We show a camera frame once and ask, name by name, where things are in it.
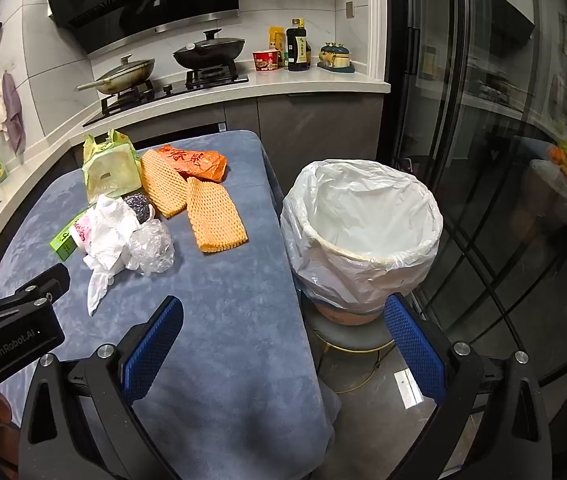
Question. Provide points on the black gas stove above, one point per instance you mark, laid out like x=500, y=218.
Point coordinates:
x=173, y=91

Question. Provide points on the steel wool scrubber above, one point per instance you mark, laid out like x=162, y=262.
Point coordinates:
x=138, y=207

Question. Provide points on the grey lower kitchen cabinet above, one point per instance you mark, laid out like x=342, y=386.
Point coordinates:
x=323, y=130

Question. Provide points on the black pan with lid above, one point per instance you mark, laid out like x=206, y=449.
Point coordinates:
x=208, y=50

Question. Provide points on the clear plastic bag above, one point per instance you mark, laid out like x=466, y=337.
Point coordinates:
x=151, y=247

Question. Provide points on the orange plastic bag red print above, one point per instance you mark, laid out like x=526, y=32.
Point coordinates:
x=201, y=162

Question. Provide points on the ceramic condiment jar set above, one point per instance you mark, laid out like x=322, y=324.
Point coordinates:
x=336, y=55

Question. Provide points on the trash bin with white liner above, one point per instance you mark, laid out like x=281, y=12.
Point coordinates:
x=363, y=270

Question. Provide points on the white plastic bag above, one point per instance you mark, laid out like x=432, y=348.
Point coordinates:
x=106, y=242

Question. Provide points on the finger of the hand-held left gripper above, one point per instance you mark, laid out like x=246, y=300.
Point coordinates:
x=38, y=285

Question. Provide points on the yellow food packet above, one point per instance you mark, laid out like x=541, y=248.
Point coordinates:
x=277, y=42

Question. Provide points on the dark soy sauce bottle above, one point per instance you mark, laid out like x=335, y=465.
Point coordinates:
x=298, y=47

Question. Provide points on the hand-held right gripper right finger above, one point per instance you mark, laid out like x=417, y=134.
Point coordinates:
x=413, y=350

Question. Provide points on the black range hood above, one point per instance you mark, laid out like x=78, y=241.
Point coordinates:
x=153, y=5

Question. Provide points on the orange foam fruit net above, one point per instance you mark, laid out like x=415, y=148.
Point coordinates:
x=161, y=185
x=216, y=217

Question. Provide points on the red instant noodle cup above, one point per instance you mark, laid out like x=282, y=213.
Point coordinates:
x=265, y=60

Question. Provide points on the small green carton box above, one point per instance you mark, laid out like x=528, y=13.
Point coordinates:
x=63, y=246

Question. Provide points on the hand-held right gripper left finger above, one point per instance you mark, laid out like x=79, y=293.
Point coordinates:
x=153, y=345

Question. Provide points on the steel wok with glass lid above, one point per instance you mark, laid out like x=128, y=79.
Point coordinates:
x=126, y=72

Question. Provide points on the black framed glass door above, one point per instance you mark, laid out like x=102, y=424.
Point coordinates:
x=503, y=160

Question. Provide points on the blue grey table blanket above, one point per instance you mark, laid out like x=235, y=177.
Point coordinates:
x=213, y=320

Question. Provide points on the purple hanging towel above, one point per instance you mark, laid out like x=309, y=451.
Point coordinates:
x=13, y=115

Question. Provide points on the green yellow plastic bag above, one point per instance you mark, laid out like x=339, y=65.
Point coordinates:
x=108, y=167

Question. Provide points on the grey stool with gold frame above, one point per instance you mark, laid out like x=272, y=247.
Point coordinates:
x=348, y=337

